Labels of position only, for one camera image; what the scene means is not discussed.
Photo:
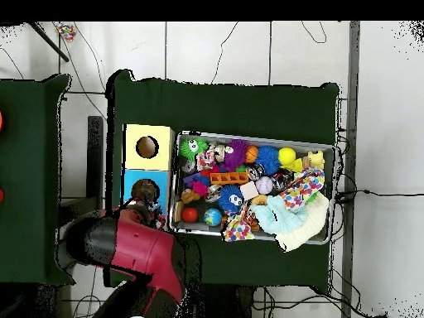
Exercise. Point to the black tripod leg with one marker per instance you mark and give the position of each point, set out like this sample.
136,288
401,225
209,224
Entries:
49,43

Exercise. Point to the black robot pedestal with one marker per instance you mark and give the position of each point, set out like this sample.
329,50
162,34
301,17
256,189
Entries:
228,304

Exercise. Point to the purple spiky toy with eyes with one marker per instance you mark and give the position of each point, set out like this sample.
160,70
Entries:
236,155

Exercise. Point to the red rubber ball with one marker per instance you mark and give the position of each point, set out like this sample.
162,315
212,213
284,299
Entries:
190,215

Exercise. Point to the small red object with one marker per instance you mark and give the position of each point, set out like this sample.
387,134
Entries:
1,121
1,195

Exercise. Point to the dark green tablecloth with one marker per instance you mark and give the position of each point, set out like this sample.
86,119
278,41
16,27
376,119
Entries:
26,165
232,109

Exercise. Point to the crushed black can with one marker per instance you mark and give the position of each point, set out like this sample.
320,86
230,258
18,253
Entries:
254,172

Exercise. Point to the blue spiky ball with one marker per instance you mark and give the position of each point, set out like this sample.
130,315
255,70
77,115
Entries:
232,198

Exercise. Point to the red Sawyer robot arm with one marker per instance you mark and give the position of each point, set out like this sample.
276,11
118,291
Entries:
142,251

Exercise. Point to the crushed silver can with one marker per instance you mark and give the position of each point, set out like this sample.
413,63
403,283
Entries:
283,179

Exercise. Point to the yellow smiley ball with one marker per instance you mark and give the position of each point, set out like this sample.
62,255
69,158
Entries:
287,156

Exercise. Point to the polka dot paper napkin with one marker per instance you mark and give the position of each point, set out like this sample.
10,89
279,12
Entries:
237,231

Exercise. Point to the cream knitted cloth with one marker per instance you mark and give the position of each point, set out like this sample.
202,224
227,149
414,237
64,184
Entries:
298,235

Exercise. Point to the small multicoloured toy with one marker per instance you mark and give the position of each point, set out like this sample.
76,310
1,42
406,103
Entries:
66,31

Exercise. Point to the globe print ball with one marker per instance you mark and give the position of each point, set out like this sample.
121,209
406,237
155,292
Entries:
212,217

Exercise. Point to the wooden three-hole box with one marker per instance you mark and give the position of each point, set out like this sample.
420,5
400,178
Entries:
132,159

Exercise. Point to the green spiky toy with eyes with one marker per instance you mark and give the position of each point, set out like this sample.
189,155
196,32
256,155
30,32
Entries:
190,148

